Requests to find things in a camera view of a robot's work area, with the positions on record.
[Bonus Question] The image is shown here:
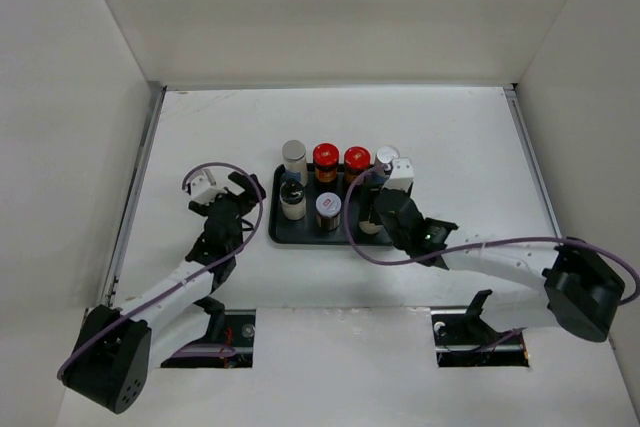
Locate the white lid blue label shaker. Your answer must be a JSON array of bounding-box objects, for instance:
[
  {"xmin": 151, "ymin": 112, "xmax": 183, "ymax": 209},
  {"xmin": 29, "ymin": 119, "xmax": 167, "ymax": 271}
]
[{"xmin": 372, "ymin": 145, "xmax": 400, "ymax": 185}]

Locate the grey lid salt grinder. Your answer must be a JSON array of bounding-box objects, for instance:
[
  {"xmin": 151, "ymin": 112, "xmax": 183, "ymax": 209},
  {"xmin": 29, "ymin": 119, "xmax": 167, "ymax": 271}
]
[{"xmin": 358, "ymin": 217, "xmax": 382, "ymax": 236}]

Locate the red lid sauce jar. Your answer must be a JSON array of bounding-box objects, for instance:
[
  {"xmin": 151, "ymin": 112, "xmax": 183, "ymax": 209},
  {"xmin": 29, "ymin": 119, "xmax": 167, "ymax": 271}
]
[
  {"xmin": 313, "ymin": 143, "xmax": 340, "ymax": 191},
  {"xmin": 343, "ymin": 146, "xmax": 371, "ymax": 188}
]

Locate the black knob grinder bottle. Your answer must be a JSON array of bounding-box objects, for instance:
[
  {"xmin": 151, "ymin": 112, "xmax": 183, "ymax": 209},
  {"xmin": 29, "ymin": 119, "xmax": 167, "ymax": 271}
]
[{"xmin": 279, "ymin": 178, "xmax": 306, "ymax": 221}]

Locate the silver lid blue label shaker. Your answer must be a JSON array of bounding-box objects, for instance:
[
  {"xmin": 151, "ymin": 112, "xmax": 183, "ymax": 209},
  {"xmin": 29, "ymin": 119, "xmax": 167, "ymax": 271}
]
[{"xmin": 282, "ymin": 140, "xmax": 308, "ymax": 187}]

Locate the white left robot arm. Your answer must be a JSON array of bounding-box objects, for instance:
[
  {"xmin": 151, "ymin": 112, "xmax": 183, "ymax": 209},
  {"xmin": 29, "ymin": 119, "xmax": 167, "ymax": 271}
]
[{"xmin": 57, "ymin": 162, "xmax": 266, "ymax": 414}]

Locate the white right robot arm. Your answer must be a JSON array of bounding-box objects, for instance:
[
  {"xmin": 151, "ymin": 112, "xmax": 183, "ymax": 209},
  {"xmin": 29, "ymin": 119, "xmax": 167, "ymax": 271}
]
[{"xmin": 360, "ymin": 186, "xmax": 625, "ymax": 343}]

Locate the black plastic tray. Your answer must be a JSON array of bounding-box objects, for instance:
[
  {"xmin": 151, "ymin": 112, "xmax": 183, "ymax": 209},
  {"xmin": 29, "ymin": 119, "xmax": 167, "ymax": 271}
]
[{"xmin": 268, "ymin": 163, "xmax": 392, "ymax": 247}]

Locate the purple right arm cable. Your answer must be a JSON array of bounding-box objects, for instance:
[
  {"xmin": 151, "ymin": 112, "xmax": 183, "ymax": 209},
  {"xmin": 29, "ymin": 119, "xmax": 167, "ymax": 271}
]
[{"xmin": 343, "ymin": 162, "xmax": 640, "ymax": 348}]

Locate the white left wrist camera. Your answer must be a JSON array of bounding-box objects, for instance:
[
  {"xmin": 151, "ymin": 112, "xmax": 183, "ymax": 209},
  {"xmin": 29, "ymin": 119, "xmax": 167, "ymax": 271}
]
[{"xmin": 182, "ymin": 168, "xmax": 225, "ymax": 205}]

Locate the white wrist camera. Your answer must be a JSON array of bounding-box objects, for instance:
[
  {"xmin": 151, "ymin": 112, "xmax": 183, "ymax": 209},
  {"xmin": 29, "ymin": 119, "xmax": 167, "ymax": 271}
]
[
  {"xmin": 182, "ymin": 168, "xmax": 225, "ymax": 205},
  {"xmin": 383, "ymin": 157, "xmax": 415, "ymax": 195}
]

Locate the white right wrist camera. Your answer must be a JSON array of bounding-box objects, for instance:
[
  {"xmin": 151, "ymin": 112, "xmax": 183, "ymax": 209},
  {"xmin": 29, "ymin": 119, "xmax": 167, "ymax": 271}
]
[{"xmin": 383, "ymin": 157, "xmax": 415, "ymax": 195}]

